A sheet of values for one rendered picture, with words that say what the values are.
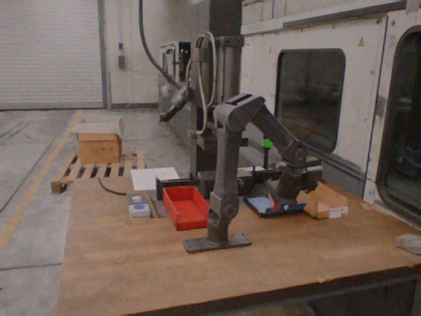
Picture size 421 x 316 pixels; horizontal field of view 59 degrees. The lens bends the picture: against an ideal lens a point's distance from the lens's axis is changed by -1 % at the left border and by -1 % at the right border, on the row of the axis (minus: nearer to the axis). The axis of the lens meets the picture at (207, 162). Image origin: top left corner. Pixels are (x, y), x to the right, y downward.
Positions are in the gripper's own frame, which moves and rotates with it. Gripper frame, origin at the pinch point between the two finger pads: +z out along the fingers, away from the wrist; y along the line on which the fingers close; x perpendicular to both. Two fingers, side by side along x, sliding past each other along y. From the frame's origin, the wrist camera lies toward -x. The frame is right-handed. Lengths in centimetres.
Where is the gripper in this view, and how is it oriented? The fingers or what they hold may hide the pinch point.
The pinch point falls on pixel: (274, 208)
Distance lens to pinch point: 132.1
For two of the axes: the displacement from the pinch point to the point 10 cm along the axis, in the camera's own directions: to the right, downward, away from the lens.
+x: -9.4, 0.7, -3.3
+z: -1.9, 7.0, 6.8
